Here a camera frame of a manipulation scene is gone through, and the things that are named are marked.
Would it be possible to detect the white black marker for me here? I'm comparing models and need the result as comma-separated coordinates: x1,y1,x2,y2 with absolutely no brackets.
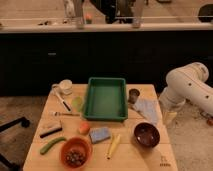
53,89,71,112

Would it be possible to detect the white mug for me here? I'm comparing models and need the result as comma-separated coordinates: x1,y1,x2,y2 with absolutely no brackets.
52,79,72,95

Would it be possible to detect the green plastic tray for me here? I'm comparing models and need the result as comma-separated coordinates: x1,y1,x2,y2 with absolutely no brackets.
83,77,128,122

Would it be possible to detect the dark metal cup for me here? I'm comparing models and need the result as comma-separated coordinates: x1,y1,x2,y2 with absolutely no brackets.
128,89,140,104

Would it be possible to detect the dark brown bowl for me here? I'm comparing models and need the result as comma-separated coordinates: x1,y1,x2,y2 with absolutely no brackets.
134,122,160,148

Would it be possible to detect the light blue cloth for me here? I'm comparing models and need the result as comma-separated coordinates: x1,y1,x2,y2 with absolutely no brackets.
133,99,158,125

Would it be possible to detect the orange bowl with nuts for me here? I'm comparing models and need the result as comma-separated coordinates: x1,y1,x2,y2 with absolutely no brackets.
59,137,92,171

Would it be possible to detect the silver fork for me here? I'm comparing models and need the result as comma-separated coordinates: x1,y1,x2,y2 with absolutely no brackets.
50,111,80,116

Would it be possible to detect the yellow banana toy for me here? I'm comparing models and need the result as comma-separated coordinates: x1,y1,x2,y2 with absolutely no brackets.
107,134,121,159

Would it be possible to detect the black office chair base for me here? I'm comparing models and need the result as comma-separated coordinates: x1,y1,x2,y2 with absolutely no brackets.
0,116,31,171

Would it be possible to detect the green cucumber toy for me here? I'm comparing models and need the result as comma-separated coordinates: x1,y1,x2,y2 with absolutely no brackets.
40,137,67,155

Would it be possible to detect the orange carrot toy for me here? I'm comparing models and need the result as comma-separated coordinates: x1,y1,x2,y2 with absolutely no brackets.
78,121,90,135

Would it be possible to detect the blue sponge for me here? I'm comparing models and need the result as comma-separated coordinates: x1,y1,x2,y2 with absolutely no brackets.
89,127,111,144

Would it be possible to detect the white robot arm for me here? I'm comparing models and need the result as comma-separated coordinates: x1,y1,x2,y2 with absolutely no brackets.
159,62,213,125

